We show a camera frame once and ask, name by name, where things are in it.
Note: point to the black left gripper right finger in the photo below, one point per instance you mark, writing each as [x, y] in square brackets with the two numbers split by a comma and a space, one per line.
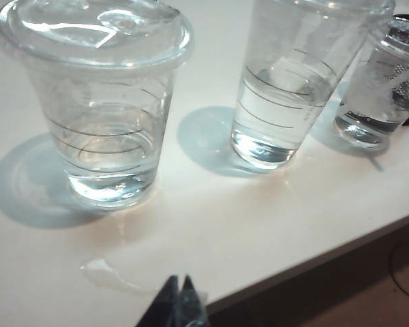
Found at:
[191, 306]

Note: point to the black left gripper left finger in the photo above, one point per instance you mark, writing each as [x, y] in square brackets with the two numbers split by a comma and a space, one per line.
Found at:
[163, 306]

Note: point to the medium clear cup with label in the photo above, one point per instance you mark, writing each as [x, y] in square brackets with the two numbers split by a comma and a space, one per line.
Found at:
[102, 136]

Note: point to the tall clear plastic cup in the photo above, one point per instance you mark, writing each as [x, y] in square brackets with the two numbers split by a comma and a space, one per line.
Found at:
[279, 102]

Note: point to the small clear plastic cup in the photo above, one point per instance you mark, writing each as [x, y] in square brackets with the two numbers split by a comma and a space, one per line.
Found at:
[368, 102]

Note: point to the clear plastic wrapper scrap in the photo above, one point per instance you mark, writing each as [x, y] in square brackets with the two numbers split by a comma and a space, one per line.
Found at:
[100, 272]

